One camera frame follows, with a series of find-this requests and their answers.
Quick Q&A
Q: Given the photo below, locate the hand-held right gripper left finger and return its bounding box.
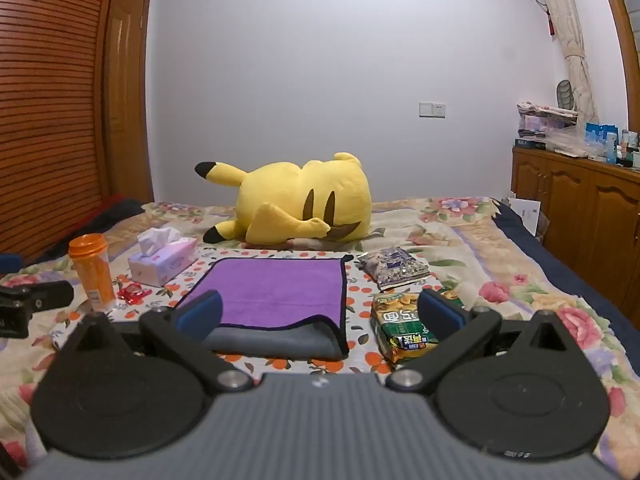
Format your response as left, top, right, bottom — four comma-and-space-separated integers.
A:
54, 289, 254, 394

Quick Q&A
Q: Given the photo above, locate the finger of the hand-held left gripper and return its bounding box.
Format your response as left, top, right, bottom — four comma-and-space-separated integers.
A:
0, 280, 75, 312

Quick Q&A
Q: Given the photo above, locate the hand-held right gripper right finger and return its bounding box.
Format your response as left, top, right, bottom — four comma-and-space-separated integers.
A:
385, 288, 587, 394

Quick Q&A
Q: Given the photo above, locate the purple and grey towel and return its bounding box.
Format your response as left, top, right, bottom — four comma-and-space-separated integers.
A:
175, 255, 351, 361

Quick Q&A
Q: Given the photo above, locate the green and yellow snack packet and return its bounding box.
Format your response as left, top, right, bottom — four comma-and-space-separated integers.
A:
370, 287, 467, 367

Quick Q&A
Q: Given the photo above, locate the orange plastic bottle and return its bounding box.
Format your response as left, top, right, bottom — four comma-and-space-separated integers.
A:
68, 233, 117, 314

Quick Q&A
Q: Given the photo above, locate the pink and white tissue box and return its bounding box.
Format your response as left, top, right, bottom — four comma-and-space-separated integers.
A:
127, 227, 200, 289

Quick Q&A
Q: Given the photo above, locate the blue and white snack packet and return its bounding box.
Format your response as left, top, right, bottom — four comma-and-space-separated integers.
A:
356, 246, 432, 293

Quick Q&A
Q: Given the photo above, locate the small red wrapper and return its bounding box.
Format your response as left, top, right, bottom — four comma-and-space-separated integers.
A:
116, 282, 151, 305

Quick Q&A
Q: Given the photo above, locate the floral bed sheet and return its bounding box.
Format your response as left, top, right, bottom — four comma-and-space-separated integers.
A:
0, 195, 640, 480

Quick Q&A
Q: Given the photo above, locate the white orange-print cloth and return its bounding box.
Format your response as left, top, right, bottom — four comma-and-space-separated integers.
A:
49, 244, 468, 377

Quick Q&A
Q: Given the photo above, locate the dark blue and red cloth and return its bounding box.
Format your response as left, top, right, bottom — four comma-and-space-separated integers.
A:
27, 192, 147, 263

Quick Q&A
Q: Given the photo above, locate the dark blue blanket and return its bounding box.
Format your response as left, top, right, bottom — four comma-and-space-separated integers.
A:
492, 199, 640, 362

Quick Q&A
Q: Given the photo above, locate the white cardboard box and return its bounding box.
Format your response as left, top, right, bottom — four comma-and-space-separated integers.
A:
506, 194, 551, 245

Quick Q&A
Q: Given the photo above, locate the yellow plush toy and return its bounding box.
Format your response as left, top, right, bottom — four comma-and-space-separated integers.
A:
194, 152, 374, 247

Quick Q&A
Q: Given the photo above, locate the wooden cabinet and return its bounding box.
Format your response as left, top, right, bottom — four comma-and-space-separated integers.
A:
510, 144, 640, 317

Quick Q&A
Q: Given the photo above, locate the wooden louvred wardrobe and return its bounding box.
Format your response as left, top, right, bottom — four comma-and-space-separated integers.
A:
0, 0, 124, 267

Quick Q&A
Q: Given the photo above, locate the wooden door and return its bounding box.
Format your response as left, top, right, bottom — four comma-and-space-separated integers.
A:
102, 0, 155, 207

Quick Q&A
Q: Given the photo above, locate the clutter on cabinet top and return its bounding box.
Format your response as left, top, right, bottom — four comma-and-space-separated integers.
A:
516, 101, 579, 149

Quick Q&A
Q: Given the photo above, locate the clear plastic bag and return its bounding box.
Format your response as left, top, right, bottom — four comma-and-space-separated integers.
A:
546, 124, 609, 162

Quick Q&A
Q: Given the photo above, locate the blue and white box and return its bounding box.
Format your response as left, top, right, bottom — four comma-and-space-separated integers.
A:
584, 122, 621, 164

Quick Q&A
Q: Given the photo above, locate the group of small bottles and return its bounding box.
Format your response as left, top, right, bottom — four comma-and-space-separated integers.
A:
617, 129, 640, 169

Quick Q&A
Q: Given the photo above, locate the black hand fan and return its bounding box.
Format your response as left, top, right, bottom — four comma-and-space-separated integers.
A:
555, 78, 576, 110

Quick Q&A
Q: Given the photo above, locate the cream patterned curtain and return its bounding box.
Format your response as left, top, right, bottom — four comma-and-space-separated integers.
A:
528, 0, 599, 125

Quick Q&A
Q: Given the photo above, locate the wooden window frame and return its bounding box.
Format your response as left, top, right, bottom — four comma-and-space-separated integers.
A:
594, 0, 640, 128

